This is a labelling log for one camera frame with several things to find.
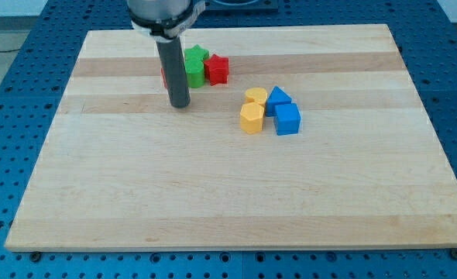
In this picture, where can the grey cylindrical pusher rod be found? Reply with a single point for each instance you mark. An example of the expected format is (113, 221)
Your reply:
(172, 62)

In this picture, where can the yellow heart block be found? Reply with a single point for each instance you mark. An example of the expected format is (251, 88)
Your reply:
(257, 95)

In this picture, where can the green star block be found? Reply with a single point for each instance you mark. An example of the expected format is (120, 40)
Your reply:
(196, 53)

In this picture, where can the green cylinder block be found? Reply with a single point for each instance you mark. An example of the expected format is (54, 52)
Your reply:
(195, 73)

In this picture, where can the red block behind rod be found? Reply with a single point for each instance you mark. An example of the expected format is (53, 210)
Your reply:
(163, 77)

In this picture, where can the red star block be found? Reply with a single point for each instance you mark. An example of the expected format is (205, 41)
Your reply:
(216, 69)

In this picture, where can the yellow hexagon block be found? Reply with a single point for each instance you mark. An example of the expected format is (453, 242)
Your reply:
(251, 118)

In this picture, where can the blue triangle block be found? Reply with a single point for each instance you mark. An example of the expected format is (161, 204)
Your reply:
(277, 97)

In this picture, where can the blue cube block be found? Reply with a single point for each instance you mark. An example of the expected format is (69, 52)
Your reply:
(287, 119)

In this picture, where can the wooden board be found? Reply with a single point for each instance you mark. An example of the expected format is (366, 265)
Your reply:
(122, 170)

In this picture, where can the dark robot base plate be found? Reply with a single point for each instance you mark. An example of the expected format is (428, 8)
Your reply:
(241, 5)

